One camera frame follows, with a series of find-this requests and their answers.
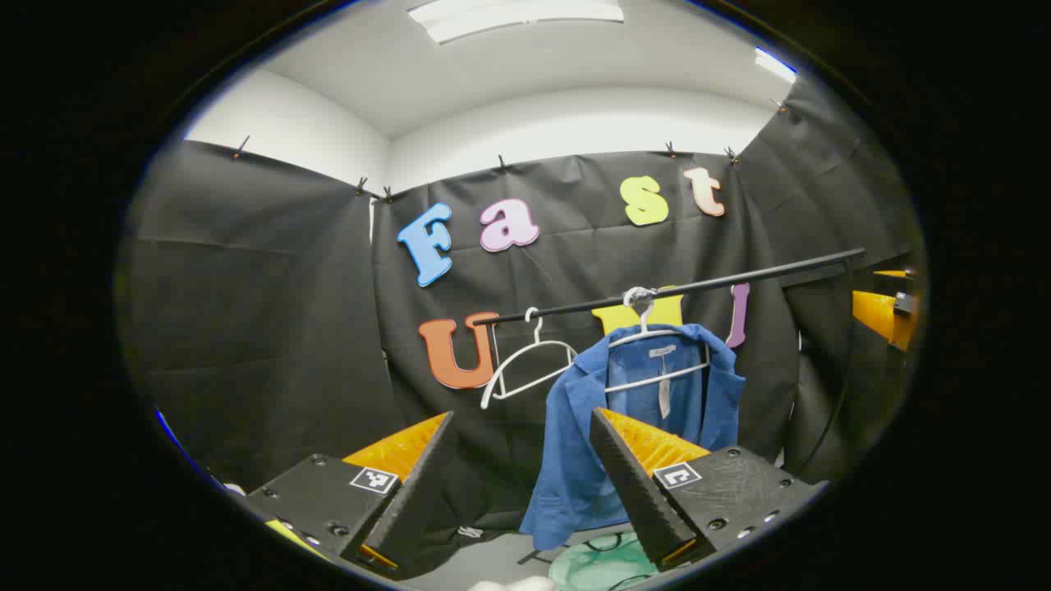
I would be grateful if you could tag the black clothes rack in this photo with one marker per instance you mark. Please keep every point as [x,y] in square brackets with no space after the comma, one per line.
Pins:
[780,268]

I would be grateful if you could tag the empty white hanger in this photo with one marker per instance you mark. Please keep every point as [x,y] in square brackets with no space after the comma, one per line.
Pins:
[539,332]

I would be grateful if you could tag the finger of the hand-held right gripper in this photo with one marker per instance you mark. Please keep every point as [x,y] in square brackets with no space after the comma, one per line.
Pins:
[891,273]
[883,316]

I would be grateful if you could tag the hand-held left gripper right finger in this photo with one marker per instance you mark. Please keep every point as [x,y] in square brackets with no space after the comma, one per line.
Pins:
[636,484]

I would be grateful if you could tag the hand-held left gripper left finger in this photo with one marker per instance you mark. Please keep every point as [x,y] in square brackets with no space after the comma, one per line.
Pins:
[410,492]

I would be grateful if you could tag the green mesh laundry hamper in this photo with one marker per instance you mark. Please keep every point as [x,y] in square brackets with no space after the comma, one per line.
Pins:
[591,570]

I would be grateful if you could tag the white cloth tie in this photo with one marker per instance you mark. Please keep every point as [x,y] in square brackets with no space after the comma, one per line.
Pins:
[471,532]

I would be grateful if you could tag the large ceiling light panel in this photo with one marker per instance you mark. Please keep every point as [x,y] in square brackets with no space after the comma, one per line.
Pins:
[509,15]

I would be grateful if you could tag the black backdrop cloth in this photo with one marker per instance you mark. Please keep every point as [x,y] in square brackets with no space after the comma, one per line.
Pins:
[246,328]

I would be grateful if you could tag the small ceiling light panel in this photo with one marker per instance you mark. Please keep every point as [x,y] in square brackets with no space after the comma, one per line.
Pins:
[774,64]

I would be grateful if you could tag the white hanger holding jacket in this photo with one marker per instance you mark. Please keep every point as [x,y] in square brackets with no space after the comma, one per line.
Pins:
[657,381]

